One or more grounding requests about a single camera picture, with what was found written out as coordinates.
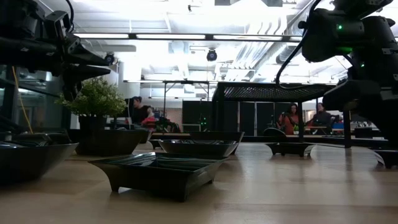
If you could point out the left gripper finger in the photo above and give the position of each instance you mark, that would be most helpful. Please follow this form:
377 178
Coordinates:
84 74
87 57

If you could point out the black partition panels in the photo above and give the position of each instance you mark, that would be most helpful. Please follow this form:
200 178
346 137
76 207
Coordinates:
248 118

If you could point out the black perforated metal shelf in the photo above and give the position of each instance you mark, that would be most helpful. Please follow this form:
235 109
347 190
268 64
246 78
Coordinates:
248 93

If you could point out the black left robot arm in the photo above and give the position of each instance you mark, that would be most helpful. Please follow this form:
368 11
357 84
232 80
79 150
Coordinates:
15 15

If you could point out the small black square mini plate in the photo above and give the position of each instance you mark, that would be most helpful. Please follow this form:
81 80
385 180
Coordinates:
290 148
32 138

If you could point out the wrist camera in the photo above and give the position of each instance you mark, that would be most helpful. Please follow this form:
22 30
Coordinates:
57 25
335 34

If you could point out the green potted plant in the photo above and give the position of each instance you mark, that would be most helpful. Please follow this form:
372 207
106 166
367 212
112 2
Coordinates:
93 96

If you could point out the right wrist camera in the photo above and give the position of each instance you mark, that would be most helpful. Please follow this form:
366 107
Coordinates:
335 34

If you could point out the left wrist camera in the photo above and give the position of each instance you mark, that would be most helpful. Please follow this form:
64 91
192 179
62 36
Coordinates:
57 25

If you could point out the person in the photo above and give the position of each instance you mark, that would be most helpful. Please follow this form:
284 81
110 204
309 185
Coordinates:
321 119
289 121
141 113

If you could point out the overhead light bar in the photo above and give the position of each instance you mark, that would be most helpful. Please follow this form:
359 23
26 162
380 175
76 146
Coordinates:
171 36

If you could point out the black round ceiling spotlight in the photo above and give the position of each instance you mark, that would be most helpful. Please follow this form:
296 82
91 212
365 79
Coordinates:
109 59
212 56

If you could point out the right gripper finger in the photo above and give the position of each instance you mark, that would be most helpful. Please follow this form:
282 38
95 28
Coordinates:
357 93
385 121

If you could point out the black wavy-edged mini plate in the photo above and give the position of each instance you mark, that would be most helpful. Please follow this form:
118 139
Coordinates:
199 149
109 143

